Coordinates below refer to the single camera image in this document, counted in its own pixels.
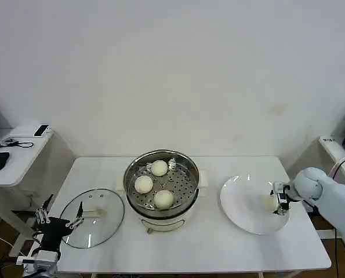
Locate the white steamed bun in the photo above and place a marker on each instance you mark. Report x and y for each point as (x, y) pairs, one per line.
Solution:
(159, 168)
(268, 202)
(163, 199)
(143, 184)

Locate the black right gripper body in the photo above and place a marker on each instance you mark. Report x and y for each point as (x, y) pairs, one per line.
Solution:
(283, 200)

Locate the perforated steel steamer basket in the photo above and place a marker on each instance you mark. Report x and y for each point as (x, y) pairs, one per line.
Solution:
(183, 185)

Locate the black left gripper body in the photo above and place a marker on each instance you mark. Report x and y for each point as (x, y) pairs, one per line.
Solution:
(53, 231)

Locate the white desk with label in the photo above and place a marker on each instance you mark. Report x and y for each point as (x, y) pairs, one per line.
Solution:
(334, 147)

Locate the white side desk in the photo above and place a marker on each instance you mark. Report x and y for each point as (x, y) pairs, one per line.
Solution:
(15, 171)

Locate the small black-faced phone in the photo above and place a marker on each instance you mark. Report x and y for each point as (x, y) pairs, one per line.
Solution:
(41, 130)

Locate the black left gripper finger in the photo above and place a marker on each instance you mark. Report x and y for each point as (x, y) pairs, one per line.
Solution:
(41, 215)
(80, 215)

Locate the pale right robot arm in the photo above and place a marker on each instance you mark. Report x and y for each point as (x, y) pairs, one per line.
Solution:
(334, 197)

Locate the white round plate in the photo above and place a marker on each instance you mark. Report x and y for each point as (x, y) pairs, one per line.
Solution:
(241, 202)

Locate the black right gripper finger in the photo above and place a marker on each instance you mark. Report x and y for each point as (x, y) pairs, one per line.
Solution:
(281, 211)
(273, 192)

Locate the flat white box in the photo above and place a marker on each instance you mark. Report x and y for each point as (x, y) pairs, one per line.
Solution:
(23, 131)

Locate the round glass lid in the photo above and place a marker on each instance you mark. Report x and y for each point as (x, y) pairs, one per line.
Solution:
(108, 208)

